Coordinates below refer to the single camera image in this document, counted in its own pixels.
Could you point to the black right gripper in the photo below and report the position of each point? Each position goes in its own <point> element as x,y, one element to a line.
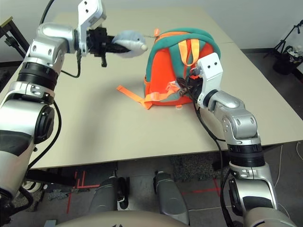
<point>195,86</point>

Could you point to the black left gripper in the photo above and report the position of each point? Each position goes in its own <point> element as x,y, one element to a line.
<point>97,42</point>

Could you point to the grey plush dolphin toy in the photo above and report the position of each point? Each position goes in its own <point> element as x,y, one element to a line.
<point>132,41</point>

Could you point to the orange and teal backpack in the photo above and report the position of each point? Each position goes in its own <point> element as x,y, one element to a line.
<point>161,71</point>

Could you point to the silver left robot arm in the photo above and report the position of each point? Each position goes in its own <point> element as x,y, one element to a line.
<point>21,113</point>

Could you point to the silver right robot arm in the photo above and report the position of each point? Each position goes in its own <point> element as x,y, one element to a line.
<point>241,120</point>

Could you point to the black framed side table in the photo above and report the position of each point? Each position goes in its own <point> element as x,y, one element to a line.
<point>14,35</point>

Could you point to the black clamp pole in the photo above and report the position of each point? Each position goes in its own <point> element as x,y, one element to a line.
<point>9,40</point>

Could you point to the dark grey robot right leg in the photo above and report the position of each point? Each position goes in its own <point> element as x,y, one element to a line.
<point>171,201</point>

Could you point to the dark grey robot leg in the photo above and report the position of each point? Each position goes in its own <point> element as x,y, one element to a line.
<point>171,201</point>
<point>106,196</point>

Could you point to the dark grey robot left leg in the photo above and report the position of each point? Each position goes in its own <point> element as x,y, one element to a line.
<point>106,196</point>

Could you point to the black table foot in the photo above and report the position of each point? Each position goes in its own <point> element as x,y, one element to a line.
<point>52,178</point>

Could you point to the beige robot torso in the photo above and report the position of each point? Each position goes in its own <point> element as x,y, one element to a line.
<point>118,220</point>

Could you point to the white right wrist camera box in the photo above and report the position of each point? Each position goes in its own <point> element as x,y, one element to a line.
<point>211,71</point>

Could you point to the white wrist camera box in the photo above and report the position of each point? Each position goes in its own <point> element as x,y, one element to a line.
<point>88,14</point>
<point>211,71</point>

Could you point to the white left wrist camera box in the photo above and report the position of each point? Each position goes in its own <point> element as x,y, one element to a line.
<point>88,14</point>

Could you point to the black camera tripod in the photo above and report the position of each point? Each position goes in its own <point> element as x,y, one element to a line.
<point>284,60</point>

